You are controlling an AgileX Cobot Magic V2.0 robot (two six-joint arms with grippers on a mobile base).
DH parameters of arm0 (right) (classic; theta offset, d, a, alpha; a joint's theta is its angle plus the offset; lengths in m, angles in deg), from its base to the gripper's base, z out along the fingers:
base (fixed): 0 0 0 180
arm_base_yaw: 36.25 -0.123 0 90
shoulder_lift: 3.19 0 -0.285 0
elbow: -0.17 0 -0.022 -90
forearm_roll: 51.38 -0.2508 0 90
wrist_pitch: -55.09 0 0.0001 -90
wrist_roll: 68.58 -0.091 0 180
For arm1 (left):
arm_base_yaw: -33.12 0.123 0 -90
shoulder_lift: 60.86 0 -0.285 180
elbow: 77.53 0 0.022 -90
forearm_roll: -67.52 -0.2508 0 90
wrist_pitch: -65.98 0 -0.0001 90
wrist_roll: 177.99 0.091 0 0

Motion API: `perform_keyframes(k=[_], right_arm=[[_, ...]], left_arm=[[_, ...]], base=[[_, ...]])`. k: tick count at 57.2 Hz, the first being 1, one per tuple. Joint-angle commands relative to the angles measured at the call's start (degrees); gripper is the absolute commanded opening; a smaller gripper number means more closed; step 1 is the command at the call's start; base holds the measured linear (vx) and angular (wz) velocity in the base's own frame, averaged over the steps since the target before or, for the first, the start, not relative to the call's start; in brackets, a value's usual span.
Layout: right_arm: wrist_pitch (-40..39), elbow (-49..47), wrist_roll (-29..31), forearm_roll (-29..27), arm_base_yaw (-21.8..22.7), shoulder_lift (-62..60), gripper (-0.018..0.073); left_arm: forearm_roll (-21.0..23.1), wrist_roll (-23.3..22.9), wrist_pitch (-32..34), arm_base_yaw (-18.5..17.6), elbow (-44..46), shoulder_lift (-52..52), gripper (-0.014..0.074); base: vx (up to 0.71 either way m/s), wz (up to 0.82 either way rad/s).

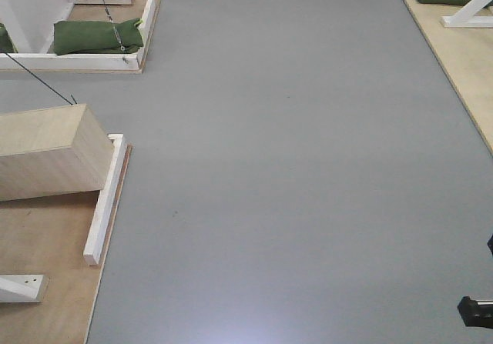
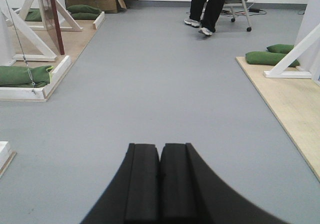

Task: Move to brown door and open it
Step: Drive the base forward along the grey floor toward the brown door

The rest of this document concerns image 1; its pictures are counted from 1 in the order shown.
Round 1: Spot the black robot part lower right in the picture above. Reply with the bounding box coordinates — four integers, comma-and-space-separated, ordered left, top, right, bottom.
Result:
458, 296, 492, 329

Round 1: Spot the light wooden door panel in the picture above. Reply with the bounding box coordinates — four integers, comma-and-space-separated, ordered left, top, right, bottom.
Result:
1, 104, 114, 202

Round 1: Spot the thin black cord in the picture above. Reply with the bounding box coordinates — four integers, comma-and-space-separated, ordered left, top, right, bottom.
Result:
3, 53, 78, 106

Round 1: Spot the white wooden base frame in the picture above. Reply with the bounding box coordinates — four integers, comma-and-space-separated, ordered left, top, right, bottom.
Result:
1, 0, 157, 74

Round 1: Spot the plywood base board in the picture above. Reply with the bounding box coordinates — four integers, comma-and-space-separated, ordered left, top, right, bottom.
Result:
7, 0, 161, 71
403, 0, 492, 150
0, 145, 133, 344

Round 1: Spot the black robot part right edge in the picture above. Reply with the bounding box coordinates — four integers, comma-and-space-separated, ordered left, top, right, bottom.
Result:
487, 235, 493, 254

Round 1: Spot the green sandbag left edge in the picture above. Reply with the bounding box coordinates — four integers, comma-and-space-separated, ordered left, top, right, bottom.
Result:
0, 23, 15, 53

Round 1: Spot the black cable with chain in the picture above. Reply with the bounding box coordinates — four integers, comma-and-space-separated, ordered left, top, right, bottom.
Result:
91, 0, 129, 63

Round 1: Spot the white diagonal wooden brace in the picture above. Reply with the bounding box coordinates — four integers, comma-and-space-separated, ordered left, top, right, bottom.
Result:
1, 275, 49, 303

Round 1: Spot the white wall panel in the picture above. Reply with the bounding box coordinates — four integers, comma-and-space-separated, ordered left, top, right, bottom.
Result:
1, 0, 73, 53

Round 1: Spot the white wooden side rail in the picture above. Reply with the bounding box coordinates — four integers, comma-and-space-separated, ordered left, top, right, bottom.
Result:
83, 134, 127, 266

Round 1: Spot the white wooden brace right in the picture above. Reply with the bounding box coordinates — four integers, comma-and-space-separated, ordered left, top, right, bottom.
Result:
441, 0, 492, 28

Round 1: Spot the green sandbag near white frame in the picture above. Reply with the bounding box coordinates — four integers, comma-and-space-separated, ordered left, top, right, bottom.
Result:
52, 18, 144, 55

